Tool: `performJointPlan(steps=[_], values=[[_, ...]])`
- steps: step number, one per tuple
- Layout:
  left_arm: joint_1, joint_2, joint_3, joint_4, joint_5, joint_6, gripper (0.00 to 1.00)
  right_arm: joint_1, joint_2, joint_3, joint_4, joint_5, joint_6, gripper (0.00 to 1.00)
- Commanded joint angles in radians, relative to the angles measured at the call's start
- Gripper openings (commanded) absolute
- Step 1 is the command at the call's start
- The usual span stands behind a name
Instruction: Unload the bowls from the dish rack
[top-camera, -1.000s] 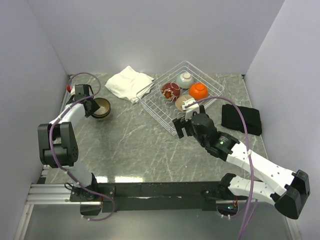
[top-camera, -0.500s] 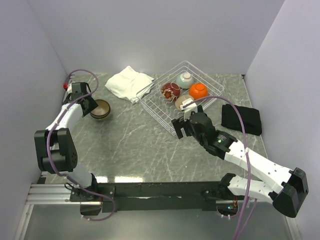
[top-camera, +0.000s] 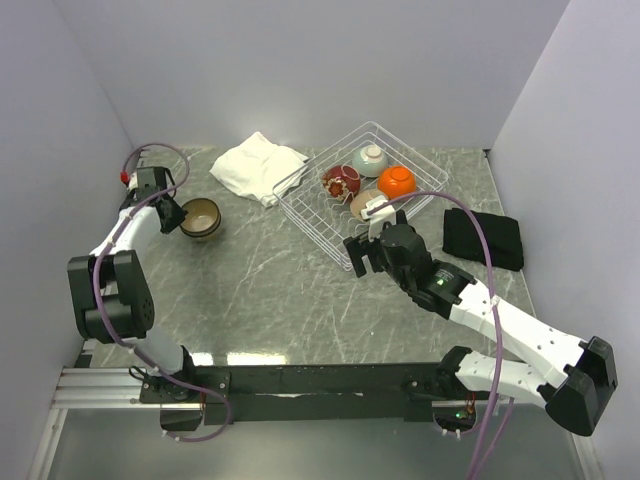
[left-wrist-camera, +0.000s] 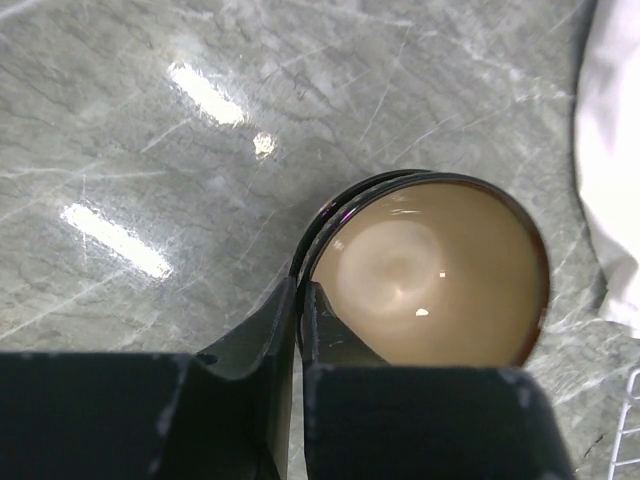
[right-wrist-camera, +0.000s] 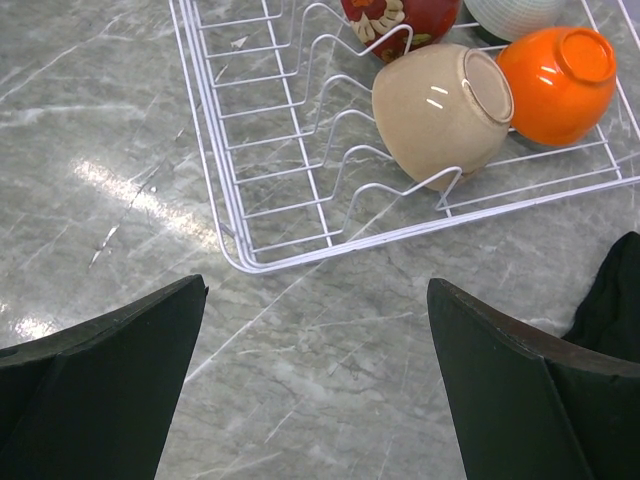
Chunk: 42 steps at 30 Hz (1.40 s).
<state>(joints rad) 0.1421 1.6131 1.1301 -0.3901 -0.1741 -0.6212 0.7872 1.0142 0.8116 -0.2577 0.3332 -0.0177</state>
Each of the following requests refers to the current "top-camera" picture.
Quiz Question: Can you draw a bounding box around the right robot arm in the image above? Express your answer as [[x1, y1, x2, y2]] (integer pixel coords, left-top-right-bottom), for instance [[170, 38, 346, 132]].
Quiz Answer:
[[343, 211, 618, 437]]

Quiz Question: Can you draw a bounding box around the black folded cloth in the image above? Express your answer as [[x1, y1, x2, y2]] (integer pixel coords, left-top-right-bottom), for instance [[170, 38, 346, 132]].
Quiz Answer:
[[441, 207, 525, 272]]

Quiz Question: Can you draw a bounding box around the brown bowl black interior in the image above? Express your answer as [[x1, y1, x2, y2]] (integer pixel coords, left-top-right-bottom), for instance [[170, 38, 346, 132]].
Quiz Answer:
[[183, 222, 221, 241]]

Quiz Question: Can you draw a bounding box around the red floral bowl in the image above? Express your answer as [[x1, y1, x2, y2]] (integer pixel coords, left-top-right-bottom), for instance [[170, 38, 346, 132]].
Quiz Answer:
[[321, 165, 361, 203]]

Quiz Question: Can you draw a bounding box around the white folded cloth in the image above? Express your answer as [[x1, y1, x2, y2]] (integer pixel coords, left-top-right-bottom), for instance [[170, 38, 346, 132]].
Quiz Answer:
[[210, 131, 308, 208]]

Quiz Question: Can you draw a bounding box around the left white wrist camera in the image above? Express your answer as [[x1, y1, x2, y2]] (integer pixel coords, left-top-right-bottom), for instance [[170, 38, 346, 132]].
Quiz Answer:
[[120, 170, 138, 193]]

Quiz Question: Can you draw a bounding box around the orange bowl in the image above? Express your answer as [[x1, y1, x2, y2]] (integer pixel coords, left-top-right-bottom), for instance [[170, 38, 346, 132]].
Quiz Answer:
[[377, 165, 417, 199]]

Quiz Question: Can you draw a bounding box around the black base bar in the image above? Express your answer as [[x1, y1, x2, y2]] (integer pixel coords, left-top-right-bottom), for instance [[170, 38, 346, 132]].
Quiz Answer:
[[139, 363, 475, 431]]

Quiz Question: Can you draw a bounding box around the beige speckled bowl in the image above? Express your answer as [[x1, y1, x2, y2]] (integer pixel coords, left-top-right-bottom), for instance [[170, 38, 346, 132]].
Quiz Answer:
[[350, 189, 388, 222]]

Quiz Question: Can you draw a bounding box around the white wire dish rack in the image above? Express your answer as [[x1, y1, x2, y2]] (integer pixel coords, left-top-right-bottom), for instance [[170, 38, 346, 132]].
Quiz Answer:
[[273, 121, 449, 271]]

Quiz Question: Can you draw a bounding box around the pale green ribbed bowl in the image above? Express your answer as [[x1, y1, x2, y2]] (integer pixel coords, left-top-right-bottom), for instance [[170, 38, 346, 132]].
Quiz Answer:
[[352, 144, 389, 178]]

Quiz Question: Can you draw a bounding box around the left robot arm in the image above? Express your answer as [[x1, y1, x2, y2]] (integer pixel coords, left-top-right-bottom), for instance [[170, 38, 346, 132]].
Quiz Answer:
[[67, 166, 200, 402]]

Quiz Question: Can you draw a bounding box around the aluminium frame rail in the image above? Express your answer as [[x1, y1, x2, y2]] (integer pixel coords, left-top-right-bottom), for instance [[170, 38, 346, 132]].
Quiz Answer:
[[29, 147, 149, 471]]

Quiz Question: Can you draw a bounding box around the black patterned bowl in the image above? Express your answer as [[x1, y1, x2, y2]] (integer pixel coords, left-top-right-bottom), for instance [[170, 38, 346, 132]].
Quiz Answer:
[[180, 198, 222, 234]]

